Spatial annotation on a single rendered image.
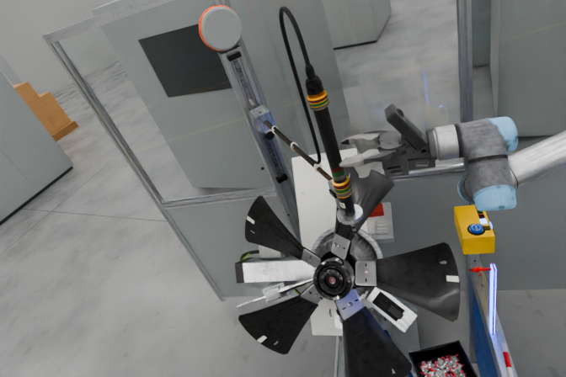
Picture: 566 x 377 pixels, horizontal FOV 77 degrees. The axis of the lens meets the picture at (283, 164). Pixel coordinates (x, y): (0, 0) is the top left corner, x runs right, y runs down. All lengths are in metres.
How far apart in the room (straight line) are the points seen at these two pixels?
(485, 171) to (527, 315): 1.76
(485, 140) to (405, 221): 1.23
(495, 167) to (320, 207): 0.74
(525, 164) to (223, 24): 1.04
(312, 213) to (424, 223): 0.80
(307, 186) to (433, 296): 0.59
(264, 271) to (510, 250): 1.38
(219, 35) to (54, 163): 5.46
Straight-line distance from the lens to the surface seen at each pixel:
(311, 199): 1.40
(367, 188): 1.11
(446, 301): 1.15
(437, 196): 1.90
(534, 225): 2.15
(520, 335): 2.45
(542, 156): 0.99
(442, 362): 1.40
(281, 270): 1.34
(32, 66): 14.29
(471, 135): 0.83
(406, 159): 0.83
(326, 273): 1.12
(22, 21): 14.56
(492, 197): 0.82
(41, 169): 6.54
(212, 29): 1.39
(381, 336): 1.25
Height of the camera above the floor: 2.10
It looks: 32 degrees down
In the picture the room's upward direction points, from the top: 21 degrees counter-clockwise
